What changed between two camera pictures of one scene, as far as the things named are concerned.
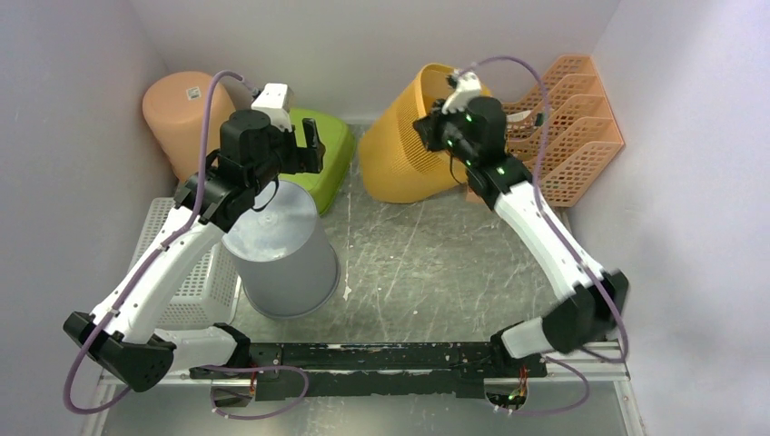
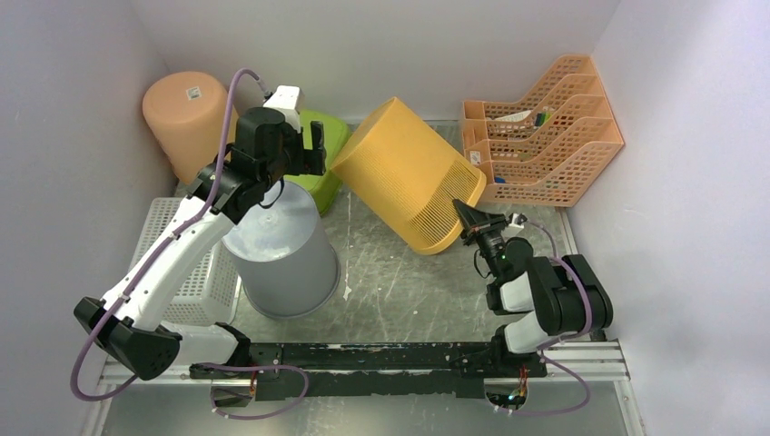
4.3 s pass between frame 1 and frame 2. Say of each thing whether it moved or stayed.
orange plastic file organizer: stayed
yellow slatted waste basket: moved
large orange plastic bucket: stayed
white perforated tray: stayed
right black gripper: moved
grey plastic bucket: stayed
